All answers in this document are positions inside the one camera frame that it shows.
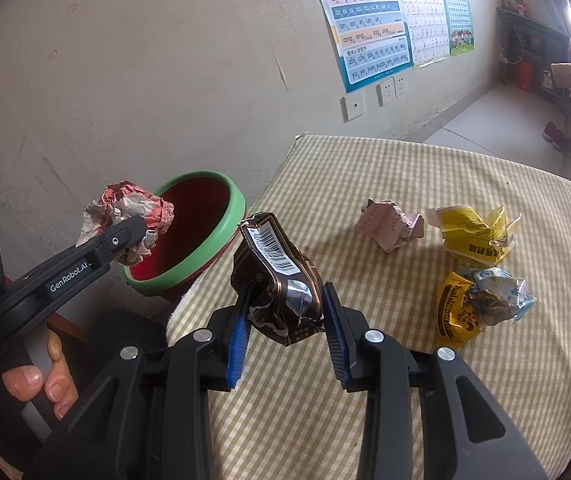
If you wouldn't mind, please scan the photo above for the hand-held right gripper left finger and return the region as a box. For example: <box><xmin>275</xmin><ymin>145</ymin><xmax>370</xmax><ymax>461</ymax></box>
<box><xmin>22</xmin><ymin>305</ymin><xmax>254</xmax><ymax>480</ymax></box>

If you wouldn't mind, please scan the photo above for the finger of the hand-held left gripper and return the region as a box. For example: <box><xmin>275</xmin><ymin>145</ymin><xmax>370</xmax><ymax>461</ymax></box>
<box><xmin>75</xmin><ymin>215</ymin><xmax>149</xmax><ymax>267</ymax></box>

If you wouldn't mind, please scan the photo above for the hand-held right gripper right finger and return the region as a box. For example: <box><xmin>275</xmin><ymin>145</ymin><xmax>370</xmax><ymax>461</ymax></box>
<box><xmin>321</xmin><ymin>282</ymin><xmax>549</xmax><ymax>480</ymax></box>

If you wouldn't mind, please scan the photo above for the red white paper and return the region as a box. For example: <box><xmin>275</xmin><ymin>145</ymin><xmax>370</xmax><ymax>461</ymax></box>
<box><xmin>75</xmin><ymin>181</ymin><xmax>175</xmax><ymax>267</ymax></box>

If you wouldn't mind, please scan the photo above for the red bin with green rim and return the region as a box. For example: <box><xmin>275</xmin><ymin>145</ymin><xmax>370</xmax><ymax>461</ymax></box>
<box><xmin>122</xmin><ymin>170</ymin><xmax>247</xmax><ymax>306</ymax></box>

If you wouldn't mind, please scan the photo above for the brown barcode wrapper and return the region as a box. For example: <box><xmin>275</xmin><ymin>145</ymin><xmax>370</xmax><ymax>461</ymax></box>
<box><xmin>229</xmin><ymin>211</ymin><xmax>325</xmax><ymax>347</ymax></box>

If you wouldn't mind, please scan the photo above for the person's left hand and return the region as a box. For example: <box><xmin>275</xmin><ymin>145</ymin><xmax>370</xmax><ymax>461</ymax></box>
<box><xmin>2</xmin><ymin>331</ymin><xmax>80</xmax><ymax>411</ymax></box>

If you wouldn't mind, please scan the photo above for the yellow brown snack wrapper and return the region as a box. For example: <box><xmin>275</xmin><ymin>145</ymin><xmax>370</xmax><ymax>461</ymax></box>
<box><xmin>435</xmin><ymin>271</ymin><xmax>486</xmax><ymax>353</ymax></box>

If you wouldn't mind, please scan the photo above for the crumpled pink paper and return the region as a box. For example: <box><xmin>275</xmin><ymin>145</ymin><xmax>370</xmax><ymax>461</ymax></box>
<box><xmin>355</xmin><ymin>199</ymin><xmax>425</xmax><ymax>253</ymax></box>

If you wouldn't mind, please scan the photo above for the yellow white snack wrapper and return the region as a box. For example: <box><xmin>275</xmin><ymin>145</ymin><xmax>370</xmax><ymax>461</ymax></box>
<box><xmin>425</xmin><ymin>204</ymin><xmax>522</xmax><ymax>267</ymax></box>

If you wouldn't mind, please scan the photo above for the blue silver wrapper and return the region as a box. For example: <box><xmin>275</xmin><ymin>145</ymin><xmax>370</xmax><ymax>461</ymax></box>
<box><xmin>463</xmin><ymin>266</ymin><xmax>537</xmax><ymax>328</ymax></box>

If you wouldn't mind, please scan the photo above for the yellow checked mat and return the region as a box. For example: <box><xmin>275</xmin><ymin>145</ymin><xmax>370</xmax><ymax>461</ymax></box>
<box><xmin>165</xmin><ymin>133</ymin><xmax>571</xmax><ymax>480</ymax></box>

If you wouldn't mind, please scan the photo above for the red box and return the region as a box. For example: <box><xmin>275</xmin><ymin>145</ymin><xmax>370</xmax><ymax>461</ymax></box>
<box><xmin>518</xmin><ymin>57</ymin><xmax>536</xmax><ymax>92</ymax></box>

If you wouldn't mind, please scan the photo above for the dark shelf unit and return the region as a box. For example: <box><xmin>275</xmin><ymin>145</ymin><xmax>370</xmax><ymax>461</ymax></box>
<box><xmin>495</xmin><ymin>0</ymin><xmax>571</xmax><ymax>98</ymax></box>

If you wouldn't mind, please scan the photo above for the white blank wall plate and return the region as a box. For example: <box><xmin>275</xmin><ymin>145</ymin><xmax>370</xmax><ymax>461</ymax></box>
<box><xmin>341</xmin><ymin>91</ymin><xmax>366</xmax><ymax>122</ymax></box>

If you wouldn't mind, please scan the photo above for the blue bordered wall poster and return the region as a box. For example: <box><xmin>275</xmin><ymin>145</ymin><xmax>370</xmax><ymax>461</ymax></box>
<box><xmin>307</xmin><ymin>0</ymin><xmax>413</xmax><ymax>94</ymax></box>

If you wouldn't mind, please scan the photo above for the white chart wall poster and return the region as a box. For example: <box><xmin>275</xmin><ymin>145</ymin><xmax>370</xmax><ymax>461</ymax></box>
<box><xmin>390</xmin><ymin>0</ymin><xmax>450</xmax><ymax>69</ymax></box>

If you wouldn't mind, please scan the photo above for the green blue wall poster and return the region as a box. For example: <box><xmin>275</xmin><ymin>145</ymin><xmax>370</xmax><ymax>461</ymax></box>
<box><xmin>434</xmin><ymin>0</ymin><xmax>476</xmax><ymax>56</ymax></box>

